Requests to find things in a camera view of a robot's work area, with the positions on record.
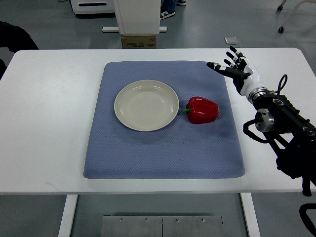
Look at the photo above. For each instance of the grey floor plate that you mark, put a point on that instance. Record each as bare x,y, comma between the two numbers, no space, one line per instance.
231,40

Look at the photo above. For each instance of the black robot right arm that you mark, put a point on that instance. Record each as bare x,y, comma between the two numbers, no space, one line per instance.
292,137

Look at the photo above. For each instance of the white machine base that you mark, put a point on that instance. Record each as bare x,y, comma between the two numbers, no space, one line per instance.
92,6

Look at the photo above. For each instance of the red bell pepper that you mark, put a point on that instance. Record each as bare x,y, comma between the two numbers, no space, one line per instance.
200,110

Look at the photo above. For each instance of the cream round plate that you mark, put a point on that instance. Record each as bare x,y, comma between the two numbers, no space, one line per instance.
146,105

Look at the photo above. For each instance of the white table frame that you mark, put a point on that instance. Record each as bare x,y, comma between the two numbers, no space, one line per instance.
246,200

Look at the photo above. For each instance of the cardboard box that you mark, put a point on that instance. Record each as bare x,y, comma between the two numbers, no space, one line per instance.
139,41

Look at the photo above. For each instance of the black object at left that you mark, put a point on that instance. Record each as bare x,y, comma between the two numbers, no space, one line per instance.
15,38

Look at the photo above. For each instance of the white wheeled cart frame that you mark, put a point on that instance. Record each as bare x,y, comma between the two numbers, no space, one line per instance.
291,13

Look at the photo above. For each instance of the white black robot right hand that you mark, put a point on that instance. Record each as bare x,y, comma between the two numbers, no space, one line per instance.
241,70

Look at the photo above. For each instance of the blue textured mat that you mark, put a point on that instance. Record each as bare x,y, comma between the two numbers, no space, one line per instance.
181,150

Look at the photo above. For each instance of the blue white sneaker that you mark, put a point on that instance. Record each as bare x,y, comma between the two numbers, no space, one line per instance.
167,8

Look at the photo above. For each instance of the white pedestal column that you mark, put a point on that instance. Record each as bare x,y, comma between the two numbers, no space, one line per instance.
136,17

